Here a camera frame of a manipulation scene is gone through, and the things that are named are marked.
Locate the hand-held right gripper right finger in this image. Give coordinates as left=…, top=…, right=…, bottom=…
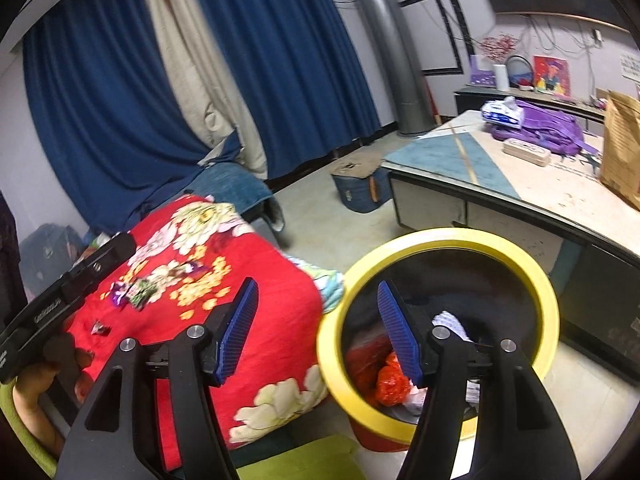
left=376, top=280, right=583, bottom=480

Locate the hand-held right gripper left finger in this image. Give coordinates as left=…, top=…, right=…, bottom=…
left=55, top=276, right=261, bottom=480

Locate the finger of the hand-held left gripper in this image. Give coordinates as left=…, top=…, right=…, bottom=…
left=60, top=232, right=137, bottom=306

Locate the red plastic bag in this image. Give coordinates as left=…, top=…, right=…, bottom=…
left=375, top=352, right=423, bottom=407

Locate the lavender yarn skein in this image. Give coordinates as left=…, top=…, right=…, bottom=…
left=432, top=311, right=473, bottom=343

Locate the yellow rimmed bin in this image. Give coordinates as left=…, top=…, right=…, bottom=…
left=316, top=227, right=561, bottom=453

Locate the person's left hand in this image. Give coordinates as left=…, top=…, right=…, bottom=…
left=12, top=347, right=96, bottom=451

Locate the red floral blanket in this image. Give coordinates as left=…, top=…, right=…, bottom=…
left=62, top=194, right=331, bottom=471

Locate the grey patterned bag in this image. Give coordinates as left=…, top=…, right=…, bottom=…
left=20, top=224, right=86, bottom=306

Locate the green foil wrapper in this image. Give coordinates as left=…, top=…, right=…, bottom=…
left=127, top=280, right=155, bottom=309

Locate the light floral quilt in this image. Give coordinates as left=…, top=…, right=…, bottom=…
left=282, top=255, right=346, bottom=316

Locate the green mat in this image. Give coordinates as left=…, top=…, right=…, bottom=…
left=235, top=434, right=368, bottom=480

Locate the blue denim cloth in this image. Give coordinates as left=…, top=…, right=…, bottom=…
left=197, top=162, right=287, bottom=237

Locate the blue storage box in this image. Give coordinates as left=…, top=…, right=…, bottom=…
left=330, top=160, right=393, bottom=213

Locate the blue curtain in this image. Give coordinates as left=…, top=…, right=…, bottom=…
left=22, top=0, right=241, bottom=236
left=182, top=0, right=397, bottom=181

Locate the brown cardboard piece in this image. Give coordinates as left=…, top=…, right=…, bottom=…
left=331, top=152, right=385, bottom=179

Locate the beige curtain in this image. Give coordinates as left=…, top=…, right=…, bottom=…
left=135, top=0, right=269, bottom=181

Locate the low table with blue top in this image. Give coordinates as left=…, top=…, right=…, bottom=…
left=382, top=109, right=640, bottom=376

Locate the beige oblong case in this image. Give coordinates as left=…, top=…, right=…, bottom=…
left=502, top=136, right=552, bottom=167

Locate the white tissue pack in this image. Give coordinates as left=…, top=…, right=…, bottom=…
left=480, top=96, right=526, bottom=128

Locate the dark low cabinet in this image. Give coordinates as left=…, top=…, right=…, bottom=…
left=453, top=85, right=608, bottom=123

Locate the purple backpack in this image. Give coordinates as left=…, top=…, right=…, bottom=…
left=487, top=99, right=606, bottom=157

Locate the purple card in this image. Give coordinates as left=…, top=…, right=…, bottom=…
left=470, top=55, right=496, bottom=86

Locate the brown paper bag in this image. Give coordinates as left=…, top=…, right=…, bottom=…
left=598, top=90, right=640, bottom=211

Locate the colourful painting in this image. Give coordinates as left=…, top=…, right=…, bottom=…
left=532, top=55, right=571, bottom=97

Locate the red dried flower bunch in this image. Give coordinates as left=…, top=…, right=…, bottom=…
left=477, top=32, right=518, bottom=61

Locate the wooden broom handle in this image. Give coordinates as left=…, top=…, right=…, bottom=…
left=424, top=82, right=445, bottom=126

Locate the grey metal duct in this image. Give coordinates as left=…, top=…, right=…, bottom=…
left=345, top=0, right=437, bottom=139

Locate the basket with round handle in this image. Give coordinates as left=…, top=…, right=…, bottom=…
left=505, top=55, right=536, bottom=90

